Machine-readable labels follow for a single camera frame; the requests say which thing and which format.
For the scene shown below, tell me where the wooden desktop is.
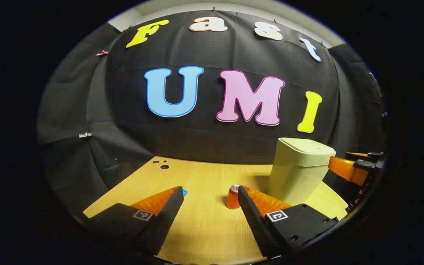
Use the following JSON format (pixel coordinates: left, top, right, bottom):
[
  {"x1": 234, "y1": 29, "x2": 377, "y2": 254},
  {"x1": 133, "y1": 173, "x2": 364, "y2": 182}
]
[{"x1": 82, "y1": 156, "x2": 349, "y2": 265}]

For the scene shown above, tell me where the black backdrop cloth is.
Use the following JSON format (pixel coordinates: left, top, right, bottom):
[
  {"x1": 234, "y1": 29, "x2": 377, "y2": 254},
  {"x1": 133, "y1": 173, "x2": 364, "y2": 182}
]
[{"x1": 37, "y1": 10, "x2": 387, "y2": 218}]

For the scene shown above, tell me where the pale green desktop garbage bin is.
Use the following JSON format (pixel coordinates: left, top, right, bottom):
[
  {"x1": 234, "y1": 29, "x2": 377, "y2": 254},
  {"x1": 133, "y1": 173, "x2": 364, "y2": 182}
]
[{"x1": 267, "y1": 137, "x2": 336, "y2": 206}]

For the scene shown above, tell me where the orange pop can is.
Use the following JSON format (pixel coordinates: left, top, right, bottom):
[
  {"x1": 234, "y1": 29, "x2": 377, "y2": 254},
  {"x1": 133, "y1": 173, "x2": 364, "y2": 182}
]
[{"x1": 226, "y1": 184, "x2": 243, "y2": 209}]

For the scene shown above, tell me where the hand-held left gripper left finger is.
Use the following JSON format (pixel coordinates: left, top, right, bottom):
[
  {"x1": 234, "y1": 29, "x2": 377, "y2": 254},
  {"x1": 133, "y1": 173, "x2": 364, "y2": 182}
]
[{"x1": 83, "y1": 186, "x2": 185, "y2": 256}]

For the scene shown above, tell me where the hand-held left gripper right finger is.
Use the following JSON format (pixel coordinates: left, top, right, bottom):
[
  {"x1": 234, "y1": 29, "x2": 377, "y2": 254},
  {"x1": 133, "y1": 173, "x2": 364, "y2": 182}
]
[{"x1": 237, "y1": 185, "x2": 339, "y2": 258}]

